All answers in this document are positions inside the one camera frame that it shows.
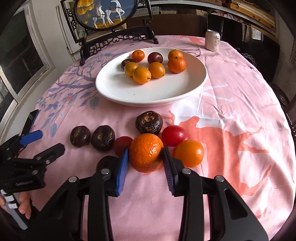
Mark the red cherry tomato back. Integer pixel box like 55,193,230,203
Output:
162,126,187,147

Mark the black phone on table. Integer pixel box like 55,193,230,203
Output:
21,109,39,135

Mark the small mandarin on plate left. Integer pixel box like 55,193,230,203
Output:
132,50,145,63

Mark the window frame left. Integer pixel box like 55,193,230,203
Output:
1,1,55,135

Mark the small mandarin on plate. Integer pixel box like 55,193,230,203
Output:
168,49,184,59
132,50,145,63

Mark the large mandarin back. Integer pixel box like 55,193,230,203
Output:
128,133,164,173

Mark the white drink can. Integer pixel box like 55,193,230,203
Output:
205,30,220,52

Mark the small orange kumquat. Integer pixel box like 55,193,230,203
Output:
132,67,152,84

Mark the round painted screen stand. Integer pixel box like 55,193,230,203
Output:
60,1,159,66

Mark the dark water chestnut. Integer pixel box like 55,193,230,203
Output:
96,156,120,172
90,125,115,152
70,126,91,148
120,58,136,70
135,110,163,136

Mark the red cherry tomato centre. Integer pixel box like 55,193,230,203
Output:
113,136,133,157

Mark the orange kumquat mid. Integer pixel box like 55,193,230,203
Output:
149,62,166,79

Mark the white oval plate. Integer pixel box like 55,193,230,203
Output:
95,47,208,107

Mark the dark purple plum tomato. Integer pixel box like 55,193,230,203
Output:
147,52,163,64

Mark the large mandarin front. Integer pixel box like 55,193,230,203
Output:
168,56,187,74

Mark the person's left hand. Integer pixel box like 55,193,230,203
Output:
0,192,32,219

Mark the small mandarin on plate right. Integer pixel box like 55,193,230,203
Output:
168,49,184,59

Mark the red cherry tomato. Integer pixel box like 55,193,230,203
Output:
113,136,133,157
162,126,187,147

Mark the large mandarin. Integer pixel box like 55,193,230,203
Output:
128,133,164,173
168,56,187,74

